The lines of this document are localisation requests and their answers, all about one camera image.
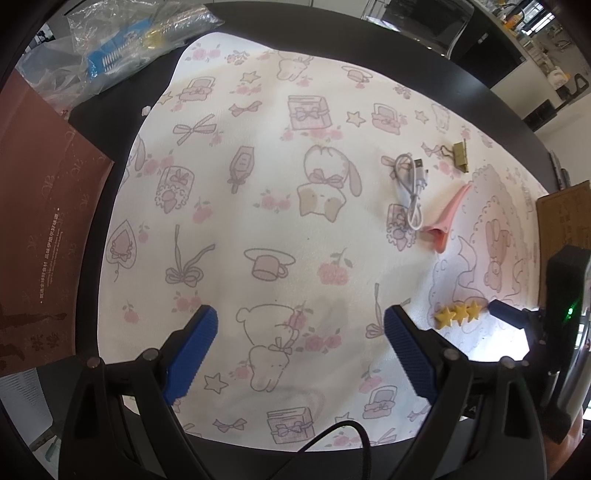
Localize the brown cardboard tray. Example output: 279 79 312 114
536 181 591 305

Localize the pink cartoon printed cloth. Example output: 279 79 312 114
95 32 552 450

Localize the transparent chair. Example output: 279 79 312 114
362 0 486 60

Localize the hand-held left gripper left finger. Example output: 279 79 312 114
58 305 220 480

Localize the person's right forearm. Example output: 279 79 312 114
547 411 591 480

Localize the blue comb packet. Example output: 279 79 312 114
87 27 145 78

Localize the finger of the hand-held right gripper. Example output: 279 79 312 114
488 299 539 334

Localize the white usb cable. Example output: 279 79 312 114
393 153 432 232

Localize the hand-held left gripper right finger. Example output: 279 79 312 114
383 305 548 480

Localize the dark red flat box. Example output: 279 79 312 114
0 69 115 377

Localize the gold binder clip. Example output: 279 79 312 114
438 142 470 173

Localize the black cabinet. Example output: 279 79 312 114
449 8 528 89

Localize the clear plastic bag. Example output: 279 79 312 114
16 0 225 112

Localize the pink duckbill hair clip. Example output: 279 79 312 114
419 181 475 254

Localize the yellow star hair clip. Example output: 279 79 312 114
433 301 489 330

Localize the black cable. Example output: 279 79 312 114
270 421 373 480

